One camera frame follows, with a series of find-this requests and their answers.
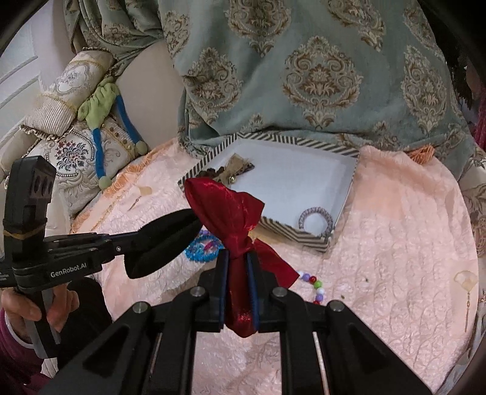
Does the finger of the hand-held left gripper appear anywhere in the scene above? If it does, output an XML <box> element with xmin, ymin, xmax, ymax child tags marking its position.
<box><xmin>123</xmin><ymin>237</ymin><xmax>203</xmax><ymax>280</ymax></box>
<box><xmin>114</xmin><ymin>208</ymin><xmax>203</xmax><ymax>252</ymax></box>

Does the grey scrunchie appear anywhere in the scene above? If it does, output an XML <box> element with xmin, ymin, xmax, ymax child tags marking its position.
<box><xmin>298</xmin><ymin>208</ymin><xmax>335</xmax><ymax>233</ymax></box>

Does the blue bead bracelet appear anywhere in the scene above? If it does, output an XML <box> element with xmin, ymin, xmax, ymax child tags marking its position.
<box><xmin>184</xmin><ymin>233</ymin><xmax>225</xmax><ymax>263</ymax></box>

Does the gold fan tassel earring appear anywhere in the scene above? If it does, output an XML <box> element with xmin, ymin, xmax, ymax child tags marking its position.
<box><xmin>453</xmin><ymin>270</ymin><xmax>477</xmax><ymax>334</ymax></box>

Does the striped white cardboard box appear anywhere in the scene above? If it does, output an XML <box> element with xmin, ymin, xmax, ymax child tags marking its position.
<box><xmin>177</xmin><ymin>132</ymin><xmax>361</xmax><ymax>254</ymax></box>

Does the red satin hair bow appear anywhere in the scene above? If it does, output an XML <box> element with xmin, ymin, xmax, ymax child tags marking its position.
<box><xmin>184</xmin><ymin>178</ymin><xmax>299</xmax><ymax>337</ymax></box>

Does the teal damask cloth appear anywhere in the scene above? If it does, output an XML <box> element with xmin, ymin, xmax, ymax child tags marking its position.
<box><xmin>64</xmin><ymin>0</ymin><xmax>180</xmax><ymax>66</ymax></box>

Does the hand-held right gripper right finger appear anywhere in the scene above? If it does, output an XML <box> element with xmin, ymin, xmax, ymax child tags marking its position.
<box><xmin>247</xmin><ymin>252</ymin><xmax>433</xmax><ymax>395</ymax></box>

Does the green and blue plush toy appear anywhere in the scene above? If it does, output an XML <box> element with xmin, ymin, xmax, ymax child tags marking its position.
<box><xmin>77</xmin><ymin>76</ymin><xmax>149</xmax><ymax>191</ymax></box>

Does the beige floral cushion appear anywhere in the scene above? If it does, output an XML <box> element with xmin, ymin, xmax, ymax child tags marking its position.
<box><xmin>455</xmin><ymin>143</ymin><xmax>486</xmax><ymax>363</ymax></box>

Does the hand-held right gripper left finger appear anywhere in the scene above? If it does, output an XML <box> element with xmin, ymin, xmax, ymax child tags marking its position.
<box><xmin>38</xmin><ymin>251</ymin><xmax>229</xmax><ymax>395</ymax></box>

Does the leopard burlap bow with bells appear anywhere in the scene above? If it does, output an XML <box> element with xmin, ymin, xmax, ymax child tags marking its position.
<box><xmin>197</xmin><ymin>153</ymin><xmax>255</xmax><ymax>187</ymax></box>

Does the beige sofa backrest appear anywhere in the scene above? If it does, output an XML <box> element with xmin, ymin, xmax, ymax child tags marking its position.
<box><xmin>113</xmin><ymin>38</ymin><xmax>187</xmax><ymax>149</ymax></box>

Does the person's left hand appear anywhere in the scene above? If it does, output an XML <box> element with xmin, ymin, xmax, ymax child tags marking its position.
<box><xmin>0</xmin><ymin>279</ymin><xmax>79</xmax><ymax>335</ymax></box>

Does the cream embroidered cushion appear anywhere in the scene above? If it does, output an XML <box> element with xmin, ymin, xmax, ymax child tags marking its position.
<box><xmin>23</xmin><ymin>113</ymin><xmax>153</xmax><ymax>218</ymax></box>

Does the multicolour bead bracelet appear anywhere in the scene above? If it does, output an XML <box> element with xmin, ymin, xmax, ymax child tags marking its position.
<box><xmin>298</xmin><ymin>270</ymin><xmax>327</xmax><ymax>305</ymax></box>

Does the white wrist bangle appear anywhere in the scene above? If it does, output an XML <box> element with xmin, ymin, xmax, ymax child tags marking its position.
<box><xmin>4</xmin><ymin>317</ymin><xmax>35</xmax><ymax>348</ymax></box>

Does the teal damask cushion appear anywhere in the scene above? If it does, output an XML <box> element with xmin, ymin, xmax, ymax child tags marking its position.
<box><xmin>157</xmin><ymin>0</ymin><xmax>472</xmax><ymax>180</ymax></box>

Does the person's left forearm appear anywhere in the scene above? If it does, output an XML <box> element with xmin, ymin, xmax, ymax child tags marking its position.
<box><xmin>0</xmin><ymin>307</ymin><xmax>52</xmax><ymax>382</ymax></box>

